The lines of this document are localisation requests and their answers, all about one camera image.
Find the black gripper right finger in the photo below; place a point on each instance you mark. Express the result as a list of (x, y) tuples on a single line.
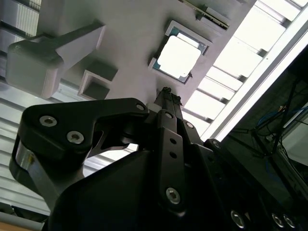
[(226, 192)]

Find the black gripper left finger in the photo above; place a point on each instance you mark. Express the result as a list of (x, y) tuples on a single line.
[(108, 108)]

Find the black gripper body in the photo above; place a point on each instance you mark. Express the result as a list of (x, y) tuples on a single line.
[(108, 204)]

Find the silver CPU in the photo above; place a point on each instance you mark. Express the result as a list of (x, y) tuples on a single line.
[(179, 56)]

